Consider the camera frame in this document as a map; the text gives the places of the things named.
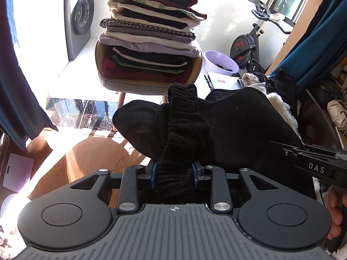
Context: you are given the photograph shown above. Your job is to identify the beige pouch bag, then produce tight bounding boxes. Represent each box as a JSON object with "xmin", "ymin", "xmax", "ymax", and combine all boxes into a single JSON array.
[{"xmin": 327, "ymin": 99, "xmax": 347, "ymax": 135}]

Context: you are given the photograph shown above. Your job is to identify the person's right hand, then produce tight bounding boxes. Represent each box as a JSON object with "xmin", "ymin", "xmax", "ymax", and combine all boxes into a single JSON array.
[{"xmin": 326, "ymin": 186, "xmax": 344, "ymax": 241}]

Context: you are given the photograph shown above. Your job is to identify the stack of folded clothes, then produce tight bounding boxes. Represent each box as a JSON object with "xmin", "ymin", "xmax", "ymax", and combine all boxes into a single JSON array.
[{"xmin": 99, "ymin": 0, "xmax": 208, "ymax": 82}]

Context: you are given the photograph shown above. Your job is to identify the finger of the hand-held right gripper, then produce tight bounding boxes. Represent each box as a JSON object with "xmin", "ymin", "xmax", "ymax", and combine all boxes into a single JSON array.
[{"xmin": 270, "ymin": 141, "xmax": 308, "ymax": 159}]

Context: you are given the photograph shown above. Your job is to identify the black exercise bike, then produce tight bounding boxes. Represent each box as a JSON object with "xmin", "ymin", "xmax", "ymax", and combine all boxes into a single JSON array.
[{"xmin": 230, "ymin": 0, "xmax": 292, "ymax": 73}]

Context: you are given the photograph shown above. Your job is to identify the beige knit garment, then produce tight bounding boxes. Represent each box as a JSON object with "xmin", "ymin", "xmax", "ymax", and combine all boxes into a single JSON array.
[{"xmin": 241, "ymin": 73, "xmax": 261, "ymax": 87}]

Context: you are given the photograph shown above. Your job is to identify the black fleece pants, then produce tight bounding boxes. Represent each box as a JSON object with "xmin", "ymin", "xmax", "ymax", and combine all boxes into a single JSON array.
[{"xmin": 112, "ymin": 83, "xmax": 316, "ymax": 203}]

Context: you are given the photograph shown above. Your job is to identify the pale pink flat board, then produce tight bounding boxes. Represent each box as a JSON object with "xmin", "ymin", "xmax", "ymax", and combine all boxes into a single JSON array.
[{"xmin": 2, "ymin": 152, "xmax": 35, "ymax": 193}]

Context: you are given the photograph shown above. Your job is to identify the purple plastic basin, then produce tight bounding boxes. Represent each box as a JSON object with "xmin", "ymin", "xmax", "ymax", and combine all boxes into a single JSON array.
[{"xmin": 203, "ymin": 50, "xmax": 239, "ymax": 76}]

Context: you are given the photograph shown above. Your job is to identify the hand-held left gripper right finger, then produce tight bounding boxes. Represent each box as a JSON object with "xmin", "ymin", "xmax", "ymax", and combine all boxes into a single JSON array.
[{"xmin": 191, "ymin": 161, "xmax": 282, "ymax": 213}]

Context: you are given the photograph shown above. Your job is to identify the beige padded chair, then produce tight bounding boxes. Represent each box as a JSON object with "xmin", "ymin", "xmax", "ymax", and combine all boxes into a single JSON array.
[{"xmin": 95, "ymin": 31, "xmax": 204, "ymax": 111}]

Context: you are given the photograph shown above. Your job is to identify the white knit sweater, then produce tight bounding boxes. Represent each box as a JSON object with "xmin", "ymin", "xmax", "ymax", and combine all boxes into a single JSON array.
[{"xmin": 248, "ymin": 83, "xmax": 269, "ymax": 95}]

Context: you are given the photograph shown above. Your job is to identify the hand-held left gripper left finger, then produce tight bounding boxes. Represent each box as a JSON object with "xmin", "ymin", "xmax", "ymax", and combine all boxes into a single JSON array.
[{"xmin": 69, "ymin": 162, "xmax": 158, "ymax": 214}]

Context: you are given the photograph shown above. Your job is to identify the grey washing machine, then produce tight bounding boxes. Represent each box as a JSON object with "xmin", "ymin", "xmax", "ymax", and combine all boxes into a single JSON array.
[{"xmin": 64, "ymin": 0, "xmax": 95, "ymax": 61}]

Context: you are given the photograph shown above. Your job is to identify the black jeans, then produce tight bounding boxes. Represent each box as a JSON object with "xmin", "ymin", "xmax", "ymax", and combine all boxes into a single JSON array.
[{"xmin": 264, "ymin": 68, "xmax": 297, "ymax": 106}]

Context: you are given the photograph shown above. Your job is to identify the white fur-trimmed jacket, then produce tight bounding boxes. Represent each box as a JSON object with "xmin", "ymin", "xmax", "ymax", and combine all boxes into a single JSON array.
[{"xmin": 267, "ymin": 92, "xmax": 300, "ymax": 141}]

